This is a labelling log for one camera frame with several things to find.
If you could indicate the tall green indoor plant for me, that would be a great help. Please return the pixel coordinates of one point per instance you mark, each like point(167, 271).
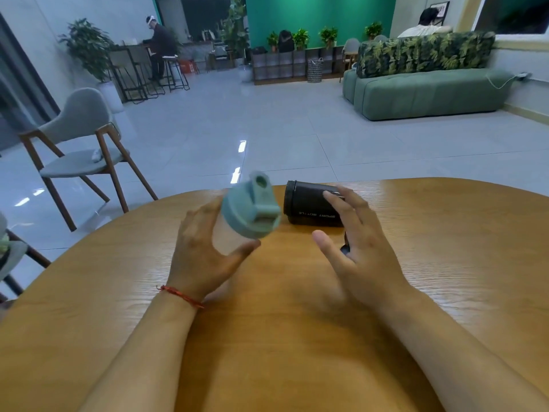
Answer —
point(236, 25)

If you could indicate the green upholstered sofa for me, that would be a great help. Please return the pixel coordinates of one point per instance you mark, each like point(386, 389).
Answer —
point(424, 96)

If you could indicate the large leafy potted plant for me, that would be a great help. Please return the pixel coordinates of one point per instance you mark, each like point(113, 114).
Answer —
point(88, 47)

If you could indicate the clear shaker bottle teal lid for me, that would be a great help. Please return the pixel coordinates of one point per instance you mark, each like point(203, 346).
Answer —
point(248, 210)

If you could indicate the window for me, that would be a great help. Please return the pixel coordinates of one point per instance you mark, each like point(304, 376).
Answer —
point(514, 14)

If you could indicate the person's left forearm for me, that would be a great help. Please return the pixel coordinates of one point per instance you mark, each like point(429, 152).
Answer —
point(146, 356)

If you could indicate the person's right hand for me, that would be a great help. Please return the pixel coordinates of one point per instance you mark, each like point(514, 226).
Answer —
point(369, 261)

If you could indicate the white planter pot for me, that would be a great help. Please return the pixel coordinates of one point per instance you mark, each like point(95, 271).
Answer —
point(110, 96)

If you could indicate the person's right forearm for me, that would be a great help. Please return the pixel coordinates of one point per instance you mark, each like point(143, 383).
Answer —
point(454, 351)

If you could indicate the person's right thumb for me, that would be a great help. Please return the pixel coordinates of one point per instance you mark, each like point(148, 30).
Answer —
point(331, 248)

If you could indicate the low dark wooden shelf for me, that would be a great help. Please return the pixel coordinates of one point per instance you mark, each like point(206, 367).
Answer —
point(283, 66)

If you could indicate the leaf print sofa backrest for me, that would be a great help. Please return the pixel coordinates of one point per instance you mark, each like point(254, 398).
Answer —
point(424, 53)

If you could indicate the black metal bar stool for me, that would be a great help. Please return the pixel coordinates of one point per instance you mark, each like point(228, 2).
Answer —
point(148, 75)
point(176, 72)
point(126, 77)

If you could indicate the small potted green plant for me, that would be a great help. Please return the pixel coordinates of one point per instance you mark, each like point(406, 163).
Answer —
point(328, 36)
point(272, 40)
point(301, 38)
point(374, 30)

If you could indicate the framed wall picture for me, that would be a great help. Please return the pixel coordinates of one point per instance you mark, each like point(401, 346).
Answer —
point(444, 6)

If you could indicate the person's left thumb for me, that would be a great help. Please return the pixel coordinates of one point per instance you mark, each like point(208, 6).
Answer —
point(240, 253)

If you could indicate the black shaker bottle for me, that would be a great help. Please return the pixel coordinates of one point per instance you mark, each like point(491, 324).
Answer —
point(305, 202)

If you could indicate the black bag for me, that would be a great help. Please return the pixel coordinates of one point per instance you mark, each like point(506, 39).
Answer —
point(286, 41)

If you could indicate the red box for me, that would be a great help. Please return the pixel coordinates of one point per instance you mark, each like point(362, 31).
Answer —
point(186, 66)

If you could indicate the grey chair with wooden legs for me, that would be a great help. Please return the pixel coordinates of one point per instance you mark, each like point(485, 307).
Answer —
point(13, 253)
point(81, 117)

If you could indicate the grey dining chair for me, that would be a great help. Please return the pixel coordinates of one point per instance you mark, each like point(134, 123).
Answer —
point(351, 47)

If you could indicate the power strip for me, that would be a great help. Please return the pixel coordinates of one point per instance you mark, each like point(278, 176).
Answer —
point(524, 75)

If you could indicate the person's left hand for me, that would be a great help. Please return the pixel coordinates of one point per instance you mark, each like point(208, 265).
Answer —
point(193, 248)

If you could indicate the small white item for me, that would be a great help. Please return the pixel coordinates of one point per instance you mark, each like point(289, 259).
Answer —
point(96, 155)

